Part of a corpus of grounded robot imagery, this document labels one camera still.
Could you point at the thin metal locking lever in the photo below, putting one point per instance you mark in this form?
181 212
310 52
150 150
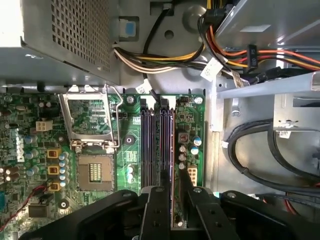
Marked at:
115 117

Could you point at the black RAM slot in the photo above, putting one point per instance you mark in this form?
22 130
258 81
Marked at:
163 140
153 150
169 140
145 150

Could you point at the silver drive cage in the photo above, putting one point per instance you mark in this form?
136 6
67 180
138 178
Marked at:
250 25

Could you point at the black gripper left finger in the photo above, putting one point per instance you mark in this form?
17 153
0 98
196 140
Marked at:
155 220

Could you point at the silver socket cover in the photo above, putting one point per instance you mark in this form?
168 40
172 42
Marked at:
87 120

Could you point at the black and silver PC case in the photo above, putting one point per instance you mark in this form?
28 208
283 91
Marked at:
175 25

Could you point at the grey power supply unit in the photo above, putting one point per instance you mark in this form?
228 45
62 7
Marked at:
75 37

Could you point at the green motherboard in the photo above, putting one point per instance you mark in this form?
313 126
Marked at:
130 120

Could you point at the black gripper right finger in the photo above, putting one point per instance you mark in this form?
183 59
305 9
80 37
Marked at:
215 222

